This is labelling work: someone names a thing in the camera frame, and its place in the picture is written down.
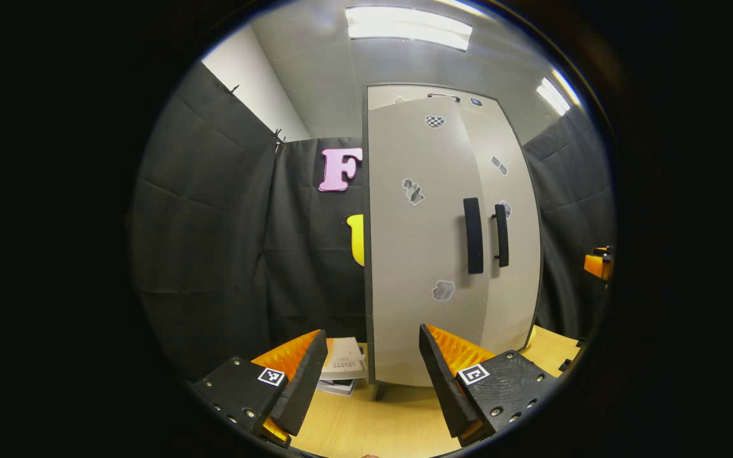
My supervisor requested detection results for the grey cabinet door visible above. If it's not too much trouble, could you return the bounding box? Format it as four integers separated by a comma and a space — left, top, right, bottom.
366, 95, 488, 387
456, 105, 542, 357

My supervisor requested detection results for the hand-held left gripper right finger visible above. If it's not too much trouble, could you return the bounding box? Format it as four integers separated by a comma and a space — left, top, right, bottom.
419, 323, 561, 447

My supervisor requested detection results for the small ceiling light panel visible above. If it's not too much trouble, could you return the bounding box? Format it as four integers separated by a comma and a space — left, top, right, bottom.
536, 78, 571, 116

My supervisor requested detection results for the grey cabinet drawer front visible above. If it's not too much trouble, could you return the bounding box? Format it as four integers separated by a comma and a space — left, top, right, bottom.
368, 85, 501, 110

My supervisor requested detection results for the black backdrop cloth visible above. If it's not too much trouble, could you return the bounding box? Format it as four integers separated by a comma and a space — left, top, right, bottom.
130, 60, 617, 382

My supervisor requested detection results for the white paperback book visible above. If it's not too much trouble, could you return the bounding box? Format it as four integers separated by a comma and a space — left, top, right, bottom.
319, 337, 367, 381

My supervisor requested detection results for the large ceiling light panel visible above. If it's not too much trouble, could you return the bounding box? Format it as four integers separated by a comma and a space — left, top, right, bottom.
345, 6, 473, 52

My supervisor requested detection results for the grey shoe cabinet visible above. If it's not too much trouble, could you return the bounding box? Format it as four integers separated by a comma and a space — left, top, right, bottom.
361, 84, 544, 401

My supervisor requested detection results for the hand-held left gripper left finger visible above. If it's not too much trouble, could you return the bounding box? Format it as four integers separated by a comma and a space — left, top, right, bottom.
188, 329, 329, 447

